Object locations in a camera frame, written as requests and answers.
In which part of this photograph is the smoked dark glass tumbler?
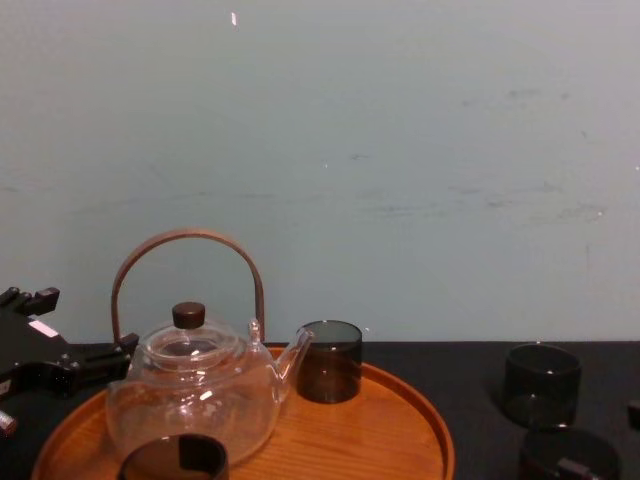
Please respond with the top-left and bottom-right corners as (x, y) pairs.
(501, 343), (583, 431)
(117, 433), (232, 480)
(295, 319), (364, 405)
(517, 426), (622, 480)

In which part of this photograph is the black table cloth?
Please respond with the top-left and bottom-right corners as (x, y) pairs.
(0, 339), (640, 480)

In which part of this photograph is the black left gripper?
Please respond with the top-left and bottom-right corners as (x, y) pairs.
(0, 285), (141, 401)

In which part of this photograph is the clear glass teapot wooden handle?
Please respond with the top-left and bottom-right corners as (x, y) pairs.
(105, 228), (317, 469)

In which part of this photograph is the glass teapot lid brown knob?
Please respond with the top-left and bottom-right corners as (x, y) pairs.
(141, 300), (251, 370)

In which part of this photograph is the round wooden tray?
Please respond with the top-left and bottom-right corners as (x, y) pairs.
(30, 341), (457, 480)

